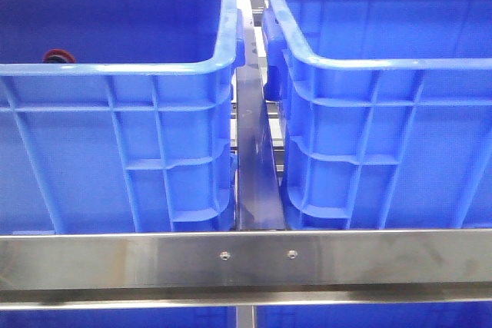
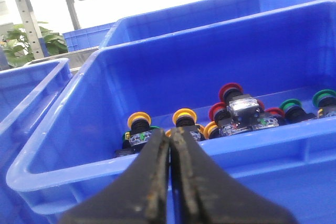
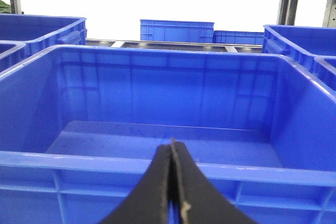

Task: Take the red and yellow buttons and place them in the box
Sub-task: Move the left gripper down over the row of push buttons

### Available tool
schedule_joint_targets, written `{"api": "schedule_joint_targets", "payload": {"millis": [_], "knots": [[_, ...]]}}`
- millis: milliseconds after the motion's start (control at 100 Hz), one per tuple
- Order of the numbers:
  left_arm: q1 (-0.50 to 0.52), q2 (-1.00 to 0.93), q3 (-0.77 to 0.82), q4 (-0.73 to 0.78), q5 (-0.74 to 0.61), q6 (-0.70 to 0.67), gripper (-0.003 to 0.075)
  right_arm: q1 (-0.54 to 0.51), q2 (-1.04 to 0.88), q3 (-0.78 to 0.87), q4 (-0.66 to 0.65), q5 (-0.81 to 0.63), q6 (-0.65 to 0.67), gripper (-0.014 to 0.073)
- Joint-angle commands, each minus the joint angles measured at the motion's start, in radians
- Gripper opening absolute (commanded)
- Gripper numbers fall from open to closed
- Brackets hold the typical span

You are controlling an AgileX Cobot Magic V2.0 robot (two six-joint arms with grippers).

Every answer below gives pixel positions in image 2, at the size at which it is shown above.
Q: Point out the yellow push button left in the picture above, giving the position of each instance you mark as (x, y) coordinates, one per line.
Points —
(133, 140)

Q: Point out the red push button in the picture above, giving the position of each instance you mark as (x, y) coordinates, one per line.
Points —
(241, 106)
(220, 114)
(270, 118)

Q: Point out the metal shelf upright post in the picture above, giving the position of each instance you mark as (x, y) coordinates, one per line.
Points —
(32, 29)

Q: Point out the green potted plant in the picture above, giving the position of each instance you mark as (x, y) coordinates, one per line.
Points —
(17, 48)

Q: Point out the green push button far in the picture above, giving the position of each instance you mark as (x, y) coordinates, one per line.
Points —
(324, 101)

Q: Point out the yellow push button middle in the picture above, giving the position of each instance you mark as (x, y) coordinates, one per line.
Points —
(186, 117)

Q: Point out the yellow push button low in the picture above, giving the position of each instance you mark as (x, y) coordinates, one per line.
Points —
(211, 130)

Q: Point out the blue crate far background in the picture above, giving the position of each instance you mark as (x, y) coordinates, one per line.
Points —
(87, 37)

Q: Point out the red push button top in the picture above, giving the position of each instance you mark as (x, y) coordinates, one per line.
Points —
(241, 106)

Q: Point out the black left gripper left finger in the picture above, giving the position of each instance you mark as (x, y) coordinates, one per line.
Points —
(138, 195)

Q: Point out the green push button near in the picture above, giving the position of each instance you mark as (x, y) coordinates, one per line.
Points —
(294, 113)

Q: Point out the red push button left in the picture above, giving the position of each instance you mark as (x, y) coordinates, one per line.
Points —
(220, 114)

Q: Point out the blue empty bin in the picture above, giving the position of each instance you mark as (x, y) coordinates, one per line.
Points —
(27, 93)

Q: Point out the yellow push button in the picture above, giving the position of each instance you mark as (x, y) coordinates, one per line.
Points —
(186, 117)
(133, 140)

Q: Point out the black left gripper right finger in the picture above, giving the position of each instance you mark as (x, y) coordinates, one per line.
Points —
(204, 193)

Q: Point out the blue bin with buttons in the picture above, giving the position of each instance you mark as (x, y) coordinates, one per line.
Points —
(275, 56)

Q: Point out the red push button right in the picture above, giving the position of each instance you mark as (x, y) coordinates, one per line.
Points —
(270, 118)

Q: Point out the blue bin behind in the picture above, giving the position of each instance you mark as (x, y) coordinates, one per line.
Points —
(187, 16)

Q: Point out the green push button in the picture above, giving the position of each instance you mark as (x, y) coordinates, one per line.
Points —
(324, 101)
(294, 113)

